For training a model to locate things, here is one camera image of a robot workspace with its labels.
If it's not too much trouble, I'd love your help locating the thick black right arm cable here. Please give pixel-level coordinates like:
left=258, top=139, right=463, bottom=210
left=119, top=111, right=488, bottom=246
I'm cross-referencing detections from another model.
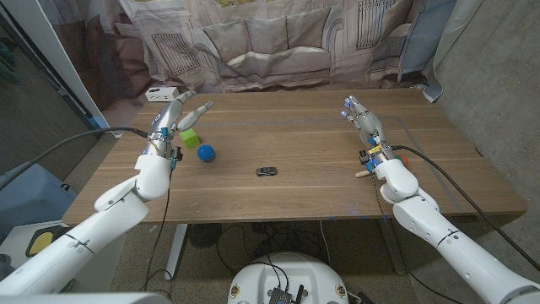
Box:
left=390, top=144, right=540, bottom=272

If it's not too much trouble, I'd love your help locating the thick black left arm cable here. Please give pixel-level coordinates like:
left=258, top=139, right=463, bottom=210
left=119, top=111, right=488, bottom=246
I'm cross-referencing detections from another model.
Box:
left=0, top=127, right=152, bottom=191

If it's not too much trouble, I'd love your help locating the white upright panel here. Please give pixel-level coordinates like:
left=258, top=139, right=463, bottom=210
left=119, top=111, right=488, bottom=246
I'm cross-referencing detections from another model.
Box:
left=0, top=0, right=113, bottom=130

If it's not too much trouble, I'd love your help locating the wooden handled toy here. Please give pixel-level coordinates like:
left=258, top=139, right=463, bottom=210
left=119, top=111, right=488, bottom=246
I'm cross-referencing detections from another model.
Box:
left=355, top=155, right=409, bottom=179

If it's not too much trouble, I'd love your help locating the white table leg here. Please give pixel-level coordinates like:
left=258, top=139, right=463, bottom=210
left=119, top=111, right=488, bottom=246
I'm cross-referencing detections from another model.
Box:
left=164, top=223, right=189, bottom=281

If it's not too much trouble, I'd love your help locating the green cube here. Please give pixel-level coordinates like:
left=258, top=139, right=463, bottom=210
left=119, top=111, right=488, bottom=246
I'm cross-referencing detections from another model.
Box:
left=178, top=128, right=202, bottom=150

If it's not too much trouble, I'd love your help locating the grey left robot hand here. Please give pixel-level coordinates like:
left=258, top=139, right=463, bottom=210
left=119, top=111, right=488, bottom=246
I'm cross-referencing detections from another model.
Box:
left=149, top=90, right=215, bottom=141

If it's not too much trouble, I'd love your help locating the thin black hanging cable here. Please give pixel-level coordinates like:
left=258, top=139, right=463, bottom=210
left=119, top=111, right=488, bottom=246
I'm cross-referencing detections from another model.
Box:
left=141, top=158, right=176, bottom=296

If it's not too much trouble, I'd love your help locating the yellow and black floor object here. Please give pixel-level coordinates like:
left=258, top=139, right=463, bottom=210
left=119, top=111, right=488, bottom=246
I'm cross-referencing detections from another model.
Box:
left=24, top=230, right=67, bottom=258

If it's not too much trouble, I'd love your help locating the white robot torso base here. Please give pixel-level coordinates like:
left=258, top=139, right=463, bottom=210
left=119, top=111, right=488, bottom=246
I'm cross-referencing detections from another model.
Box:
left=227, top=252, right=350, bottom=304

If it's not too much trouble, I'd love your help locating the printed living room backdrop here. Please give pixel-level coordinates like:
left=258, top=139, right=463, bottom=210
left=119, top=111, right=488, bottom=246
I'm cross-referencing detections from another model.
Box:
left=40, top=0, right=484, bottom=136

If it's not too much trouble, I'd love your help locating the white floor box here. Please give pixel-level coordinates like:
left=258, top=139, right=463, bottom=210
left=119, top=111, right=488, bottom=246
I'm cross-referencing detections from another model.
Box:
left=0, top=219, right=127, bottom=293

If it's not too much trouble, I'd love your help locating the black torso electronics module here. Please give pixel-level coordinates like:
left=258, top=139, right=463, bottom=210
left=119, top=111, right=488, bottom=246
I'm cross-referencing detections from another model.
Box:
left=267, top=285, right=305, bottom=304

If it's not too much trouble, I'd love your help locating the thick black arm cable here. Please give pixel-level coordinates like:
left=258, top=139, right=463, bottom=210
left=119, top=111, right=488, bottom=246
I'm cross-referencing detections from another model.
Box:
left=390, top=144, right=540, bottom=272
left=0, top=127, right=152, bottom=191

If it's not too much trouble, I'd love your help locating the blue plastic bin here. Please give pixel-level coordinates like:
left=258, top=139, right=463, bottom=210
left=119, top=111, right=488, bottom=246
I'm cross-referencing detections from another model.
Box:
left=0, top=162, right=78, bottom=244

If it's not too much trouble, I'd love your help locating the black looped floor cable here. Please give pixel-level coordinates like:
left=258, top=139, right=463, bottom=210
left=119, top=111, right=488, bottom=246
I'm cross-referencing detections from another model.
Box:
left=214, top=223, right=254, bottom=275

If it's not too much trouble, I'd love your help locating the blue spiky stress ball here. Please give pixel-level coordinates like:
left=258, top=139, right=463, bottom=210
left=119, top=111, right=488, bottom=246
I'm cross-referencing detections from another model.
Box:
left=197, top=144, right=216, bottom=163

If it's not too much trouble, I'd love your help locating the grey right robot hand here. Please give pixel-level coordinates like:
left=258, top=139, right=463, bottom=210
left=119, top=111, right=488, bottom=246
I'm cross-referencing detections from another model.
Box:
left=340, top=95, right=386, bottom=147

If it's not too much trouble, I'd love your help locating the white power strip box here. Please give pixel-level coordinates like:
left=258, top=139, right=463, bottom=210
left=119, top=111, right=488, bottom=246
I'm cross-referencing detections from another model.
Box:
left=144, top=86, right=181, bottom=103

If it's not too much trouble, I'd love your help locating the grey table leg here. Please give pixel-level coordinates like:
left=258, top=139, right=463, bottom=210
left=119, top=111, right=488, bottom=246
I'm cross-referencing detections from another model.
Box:
left=377, top=218, right=407, bottom=276

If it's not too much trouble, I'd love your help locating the black round floor fan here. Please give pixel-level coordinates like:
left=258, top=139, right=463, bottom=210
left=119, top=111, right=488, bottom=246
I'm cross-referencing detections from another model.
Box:
left=188, top=222, right=223, bottom=249

